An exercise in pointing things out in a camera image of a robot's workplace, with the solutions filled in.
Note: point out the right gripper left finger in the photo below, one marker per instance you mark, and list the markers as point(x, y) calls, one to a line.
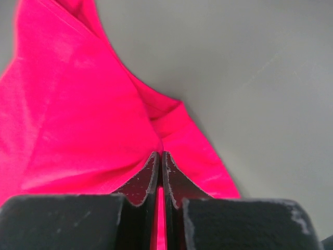
point(123, 219)

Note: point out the magenta t shirt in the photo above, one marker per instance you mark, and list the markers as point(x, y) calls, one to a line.
point(75, 120)

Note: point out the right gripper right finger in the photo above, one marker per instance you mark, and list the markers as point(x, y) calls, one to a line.
point(196, 220)

